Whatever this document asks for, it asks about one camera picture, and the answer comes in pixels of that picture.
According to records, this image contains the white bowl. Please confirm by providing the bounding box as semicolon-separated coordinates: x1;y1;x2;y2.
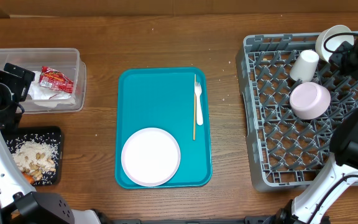
315;25;354;62

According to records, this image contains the white napkin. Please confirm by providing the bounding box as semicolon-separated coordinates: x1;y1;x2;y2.
28;71;75;108

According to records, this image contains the white paper cup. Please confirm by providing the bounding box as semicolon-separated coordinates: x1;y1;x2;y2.
290;50;319;83

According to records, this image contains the red snack wrapper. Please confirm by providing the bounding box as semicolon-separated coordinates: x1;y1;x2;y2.
39;66;74;94

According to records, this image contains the pink bowl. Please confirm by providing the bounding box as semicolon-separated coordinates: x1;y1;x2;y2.
290;82;331;120

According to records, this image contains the orange carrot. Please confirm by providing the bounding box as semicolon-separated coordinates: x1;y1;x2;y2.
22;172;35;185

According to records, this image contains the white plastic fork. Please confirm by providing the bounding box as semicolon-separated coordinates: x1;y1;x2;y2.
195;82;203;126

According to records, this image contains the pink plate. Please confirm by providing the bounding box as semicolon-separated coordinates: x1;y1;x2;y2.
121;128;181;187

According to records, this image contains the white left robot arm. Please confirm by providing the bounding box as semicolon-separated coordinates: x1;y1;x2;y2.
0;65;101;224

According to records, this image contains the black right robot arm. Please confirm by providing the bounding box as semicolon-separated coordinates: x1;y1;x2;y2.
266;36;358;223

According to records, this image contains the black tray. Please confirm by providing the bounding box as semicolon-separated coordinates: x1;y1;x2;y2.
2;126;63;186

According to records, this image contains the clear plastic bin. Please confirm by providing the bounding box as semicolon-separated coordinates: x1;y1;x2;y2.
0;48;86;114

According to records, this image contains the grey dish rack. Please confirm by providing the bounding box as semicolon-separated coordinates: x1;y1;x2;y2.
236;33;358;192

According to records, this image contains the rice and peanuts pile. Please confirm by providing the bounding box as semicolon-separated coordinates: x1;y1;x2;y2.
12;141;58;183

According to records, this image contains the wooden chopstick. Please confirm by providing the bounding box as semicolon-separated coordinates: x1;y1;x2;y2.
193;74;196;141

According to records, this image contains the teal plastic tray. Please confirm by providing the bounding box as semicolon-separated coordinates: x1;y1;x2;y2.
115;67;213;189

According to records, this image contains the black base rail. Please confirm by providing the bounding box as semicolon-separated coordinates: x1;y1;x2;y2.
111;216;272;224

